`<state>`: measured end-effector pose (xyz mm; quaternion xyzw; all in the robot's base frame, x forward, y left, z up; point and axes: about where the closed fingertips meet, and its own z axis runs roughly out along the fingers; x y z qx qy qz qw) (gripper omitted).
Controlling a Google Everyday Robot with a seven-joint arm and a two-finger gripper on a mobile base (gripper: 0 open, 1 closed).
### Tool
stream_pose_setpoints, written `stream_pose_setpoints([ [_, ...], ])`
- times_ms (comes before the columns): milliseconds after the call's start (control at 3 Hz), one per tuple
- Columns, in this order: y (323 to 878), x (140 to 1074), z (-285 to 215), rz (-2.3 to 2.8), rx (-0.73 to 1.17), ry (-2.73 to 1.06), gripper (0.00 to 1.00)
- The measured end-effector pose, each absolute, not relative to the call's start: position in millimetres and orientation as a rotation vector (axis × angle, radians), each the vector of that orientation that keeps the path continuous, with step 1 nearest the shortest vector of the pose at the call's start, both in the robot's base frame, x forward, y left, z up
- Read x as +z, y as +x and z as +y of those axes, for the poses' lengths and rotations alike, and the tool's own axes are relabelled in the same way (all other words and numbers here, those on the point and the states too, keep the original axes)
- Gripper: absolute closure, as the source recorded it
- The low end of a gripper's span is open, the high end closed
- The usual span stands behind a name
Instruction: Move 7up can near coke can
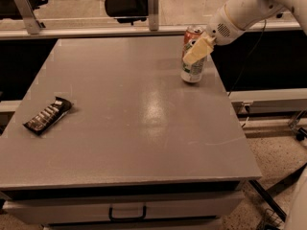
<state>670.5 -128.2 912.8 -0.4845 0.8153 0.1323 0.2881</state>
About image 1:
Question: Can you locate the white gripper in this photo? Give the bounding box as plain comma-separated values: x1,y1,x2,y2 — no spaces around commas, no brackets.
183,4,246,65

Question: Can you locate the white green 7up can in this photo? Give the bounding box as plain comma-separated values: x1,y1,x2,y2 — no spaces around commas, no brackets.
181,39,205,83

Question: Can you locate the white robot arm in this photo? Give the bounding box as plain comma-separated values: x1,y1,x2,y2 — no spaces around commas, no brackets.
183,0,307,65

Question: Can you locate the red coke can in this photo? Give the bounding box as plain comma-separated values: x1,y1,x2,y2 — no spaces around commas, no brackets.
182,25,204,56

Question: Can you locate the black office chair centre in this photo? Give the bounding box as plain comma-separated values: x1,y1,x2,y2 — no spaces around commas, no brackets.
105,0,149,24

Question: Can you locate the black snack bar wrapper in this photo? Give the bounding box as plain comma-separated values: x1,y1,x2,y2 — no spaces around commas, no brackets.
23,97,73,136

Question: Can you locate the black hanging cable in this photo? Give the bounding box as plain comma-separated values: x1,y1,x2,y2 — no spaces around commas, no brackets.
226,18,268,97

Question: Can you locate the centre metal glass bracket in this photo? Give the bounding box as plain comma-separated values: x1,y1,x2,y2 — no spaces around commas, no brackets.
148,0,159,31

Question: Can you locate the metal glass bracket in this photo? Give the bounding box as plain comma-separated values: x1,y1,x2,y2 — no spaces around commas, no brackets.
13,0,42,35
148,0,159,31

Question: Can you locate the white drawer with black handle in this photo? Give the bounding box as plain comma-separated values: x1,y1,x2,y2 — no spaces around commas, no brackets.
4,191,244,225

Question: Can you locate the left metal glass bracket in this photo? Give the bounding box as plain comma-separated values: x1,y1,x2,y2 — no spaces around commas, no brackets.
13,0,42,35

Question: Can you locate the black wire basket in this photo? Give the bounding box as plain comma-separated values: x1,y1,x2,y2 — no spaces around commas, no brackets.
256,208,285,230

